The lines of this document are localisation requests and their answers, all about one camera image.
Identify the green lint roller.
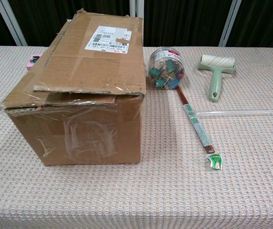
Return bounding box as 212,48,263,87
197,54,236,103

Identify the brown cardboard box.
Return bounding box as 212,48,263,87
0,7,148,167

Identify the white frame post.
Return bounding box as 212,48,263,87
0,0,29,47
129,0,144,47
218,0,242,47

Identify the clear jar of binder clips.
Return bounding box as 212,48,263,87
148,47,186,90

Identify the clear plastic tube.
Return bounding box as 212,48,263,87
196,109,273,117

